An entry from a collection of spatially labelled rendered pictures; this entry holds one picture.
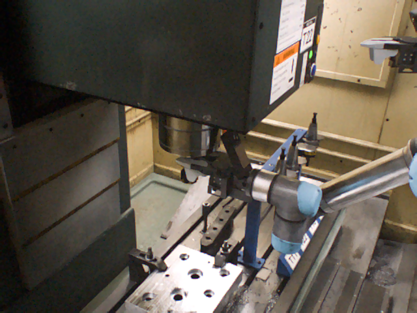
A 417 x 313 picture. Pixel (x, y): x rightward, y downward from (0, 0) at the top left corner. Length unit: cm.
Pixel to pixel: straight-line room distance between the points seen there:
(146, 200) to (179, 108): 154
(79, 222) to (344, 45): 124
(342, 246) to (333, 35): 88
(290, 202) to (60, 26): 66
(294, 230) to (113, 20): 62
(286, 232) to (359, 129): 105
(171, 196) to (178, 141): 145
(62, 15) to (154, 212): 146
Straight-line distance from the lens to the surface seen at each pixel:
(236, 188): 112
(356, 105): 203
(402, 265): 214
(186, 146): 106
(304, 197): 103
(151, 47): 96
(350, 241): 204
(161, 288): 135
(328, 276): 185
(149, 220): 231
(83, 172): 152
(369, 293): 188
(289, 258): 156
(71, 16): 109
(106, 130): 155
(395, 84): 198
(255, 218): 146
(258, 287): 150
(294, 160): 150
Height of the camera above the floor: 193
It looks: 29 degrees down
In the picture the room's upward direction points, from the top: 2 degrees clockwise
